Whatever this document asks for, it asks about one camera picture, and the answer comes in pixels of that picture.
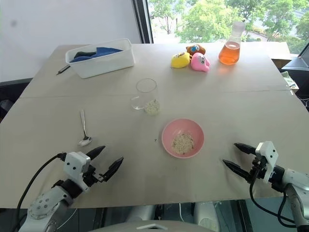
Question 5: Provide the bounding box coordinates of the clear glass cup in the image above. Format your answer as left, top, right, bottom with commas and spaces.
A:
130, 78, 161, 116

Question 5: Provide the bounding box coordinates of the brown plush toy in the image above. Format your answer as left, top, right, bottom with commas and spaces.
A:
185, 43, 207, 56

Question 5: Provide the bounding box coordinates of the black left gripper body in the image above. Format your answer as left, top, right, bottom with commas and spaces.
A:
82, 164, 108, 187

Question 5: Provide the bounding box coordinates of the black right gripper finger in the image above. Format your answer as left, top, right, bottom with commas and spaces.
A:
222, 159, 252, 183
233, 143, 257, 155

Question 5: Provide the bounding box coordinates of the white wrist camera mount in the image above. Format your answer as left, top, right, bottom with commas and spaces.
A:
63, 151, 91, 193
255, 141, 280, 185

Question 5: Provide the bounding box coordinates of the yellow plush toy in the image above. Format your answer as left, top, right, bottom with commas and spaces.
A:
170, 51, 192, 69

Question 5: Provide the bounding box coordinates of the black laptop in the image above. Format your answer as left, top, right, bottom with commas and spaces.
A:
281, 45, 309, 72

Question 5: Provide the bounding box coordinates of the metal spoon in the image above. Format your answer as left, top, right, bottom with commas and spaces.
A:
77, 109, 93, 147

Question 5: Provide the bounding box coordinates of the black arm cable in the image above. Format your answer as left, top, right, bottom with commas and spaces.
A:
249, 166, 297, 225
12, 152, 67, 232

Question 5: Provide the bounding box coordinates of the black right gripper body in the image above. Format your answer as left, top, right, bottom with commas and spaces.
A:
248, 155, 268, 180

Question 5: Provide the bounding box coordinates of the pink bowl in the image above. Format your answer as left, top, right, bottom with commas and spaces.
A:
161, 118, 205, 159

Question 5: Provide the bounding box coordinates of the dark pen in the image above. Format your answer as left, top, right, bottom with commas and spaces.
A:
56, 64, 71, 75

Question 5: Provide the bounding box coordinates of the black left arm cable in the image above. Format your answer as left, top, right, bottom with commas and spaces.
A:
12, 152, 67, 232

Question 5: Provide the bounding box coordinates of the dark cloth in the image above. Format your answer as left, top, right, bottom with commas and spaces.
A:
73, 50, 96, 59

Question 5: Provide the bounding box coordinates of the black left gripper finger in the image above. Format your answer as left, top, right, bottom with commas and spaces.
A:
85, 145, 106, 160
101, 156, 124, 182

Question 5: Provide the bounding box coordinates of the blue cloth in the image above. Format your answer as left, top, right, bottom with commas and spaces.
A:
69, 46, 124, 63

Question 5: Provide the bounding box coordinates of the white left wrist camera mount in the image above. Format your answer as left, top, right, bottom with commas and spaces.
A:
63, 151, 91, 193

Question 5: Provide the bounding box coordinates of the white plastic bin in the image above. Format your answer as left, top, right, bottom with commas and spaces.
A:
65, 38, 136, 79

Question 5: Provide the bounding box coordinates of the black window frame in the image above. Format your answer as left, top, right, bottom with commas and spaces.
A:
131, 0, 154, 44

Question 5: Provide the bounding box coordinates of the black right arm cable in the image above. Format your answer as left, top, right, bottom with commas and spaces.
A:
249, 166, 297, 225

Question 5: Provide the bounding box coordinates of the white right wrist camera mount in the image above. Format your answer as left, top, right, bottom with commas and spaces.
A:
255, 141, 280, 185

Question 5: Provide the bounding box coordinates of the pink plush toy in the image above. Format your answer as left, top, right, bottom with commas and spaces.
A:
190, 52, 211, 72

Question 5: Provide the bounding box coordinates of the silver robot torso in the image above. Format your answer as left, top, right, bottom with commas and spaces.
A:
91, 202, 223, 232

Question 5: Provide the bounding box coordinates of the glass flask with orange liquid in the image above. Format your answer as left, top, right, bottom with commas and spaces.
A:
218, 21, 246, 66

